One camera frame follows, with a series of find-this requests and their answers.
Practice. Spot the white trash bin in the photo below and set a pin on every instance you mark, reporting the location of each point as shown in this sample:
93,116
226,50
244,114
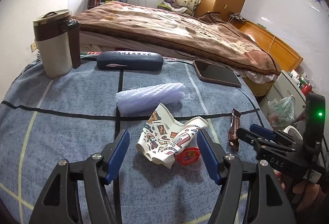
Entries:
291,130

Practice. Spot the wall power socket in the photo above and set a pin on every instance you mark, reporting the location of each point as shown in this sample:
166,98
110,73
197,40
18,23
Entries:
33,47

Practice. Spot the smartphone in brown case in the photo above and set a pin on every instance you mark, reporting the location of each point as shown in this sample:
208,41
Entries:
215,74

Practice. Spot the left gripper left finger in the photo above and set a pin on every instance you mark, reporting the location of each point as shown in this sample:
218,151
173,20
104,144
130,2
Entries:
58,201

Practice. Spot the brown snack wrapper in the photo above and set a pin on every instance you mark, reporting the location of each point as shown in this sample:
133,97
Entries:
233,140

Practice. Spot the brown patterned bed blanket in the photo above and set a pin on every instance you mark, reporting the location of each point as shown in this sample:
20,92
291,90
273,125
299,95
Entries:
207,37

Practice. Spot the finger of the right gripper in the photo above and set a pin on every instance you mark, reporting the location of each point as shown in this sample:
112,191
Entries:
264,147
276,136

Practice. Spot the person's right hand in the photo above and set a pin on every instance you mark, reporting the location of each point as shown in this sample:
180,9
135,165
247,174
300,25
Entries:
312,195

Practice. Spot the wooden headboard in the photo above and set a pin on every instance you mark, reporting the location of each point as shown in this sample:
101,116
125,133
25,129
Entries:
287,58

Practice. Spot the white bedside cabinet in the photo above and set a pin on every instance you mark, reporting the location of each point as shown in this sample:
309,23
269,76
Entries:
283,87

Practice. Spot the green plastic bag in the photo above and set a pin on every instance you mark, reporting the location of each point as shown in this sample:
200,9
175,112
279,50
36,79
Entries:
281,112

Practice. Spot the brown and cream thermos mug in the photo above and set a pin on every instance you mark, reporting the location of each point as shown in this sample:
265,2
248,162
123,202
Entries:
57,37

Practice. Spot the crushed patterned paper cup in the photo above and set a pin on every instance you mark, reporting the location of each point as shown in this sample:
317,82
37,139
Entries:
163,137

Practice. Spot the teddy bear plush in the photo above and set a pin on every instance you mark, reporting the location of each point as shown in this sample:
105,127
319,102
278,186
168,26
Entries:
172,5

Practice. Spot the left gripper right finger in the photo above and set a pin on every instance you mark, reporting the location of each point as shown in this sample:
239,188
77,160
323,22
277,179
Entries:
266,200

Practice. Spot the white foam fruit net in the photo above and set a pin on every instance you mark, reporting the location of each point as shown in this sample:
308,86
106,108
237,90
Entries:
148,98

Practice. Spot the dark blue glasses case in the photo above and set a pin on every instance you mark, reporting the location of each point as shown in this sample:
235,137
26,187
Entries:
129,60

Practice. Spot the red jar on cabinet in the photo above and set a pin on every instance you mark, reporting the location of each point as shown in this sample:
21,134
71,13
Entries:
306,89

